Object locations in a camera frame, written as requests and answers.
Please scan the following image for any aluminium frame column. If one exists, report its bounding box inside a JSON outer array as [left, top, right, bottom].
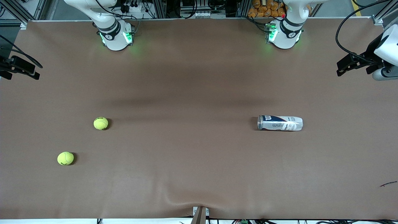
[[235, 0, 251, 17], [152, 0, 168, 18]]

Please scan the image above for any brown post with white bracket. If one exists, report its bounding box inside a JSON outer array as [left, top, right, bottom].
[[192, 206, 210, 224]]

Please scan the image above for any power strip with black plugs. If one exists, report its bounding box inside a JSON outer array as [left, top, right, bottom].
[[112, 0, 146, 17]]

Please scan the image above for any brown table mat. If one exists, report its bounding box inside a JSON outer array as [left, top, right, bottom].
[[0, 17, 398, 220]]

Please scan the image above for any black electronics box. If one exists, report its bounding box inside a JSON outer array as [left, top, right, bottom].
[[180, 0, 207, 11]]

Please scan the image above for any pile of orange objects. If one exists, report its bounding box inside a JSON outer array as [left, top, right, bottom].
[[248, 0, 286, 18]]

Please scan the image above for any clear Wilson tennis ball can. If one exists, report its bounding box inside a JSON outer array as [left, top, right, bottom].
[[257, 115, 303, 131]]

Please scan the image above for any white power strip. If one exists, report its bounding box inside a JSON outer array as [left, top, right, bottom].
[[192, 11, 218, 18]]

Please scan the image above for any yellow-green tennis ball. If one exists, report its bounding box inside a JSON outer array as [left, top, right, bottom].
[[57, 152, 74, 166], [94, 117, 109, 130]]

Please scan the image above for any aluminium frame profile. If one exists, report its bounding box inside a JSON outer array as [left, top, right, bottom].
[[0, 0, 47, 30], [372, 0, 398, 27]]

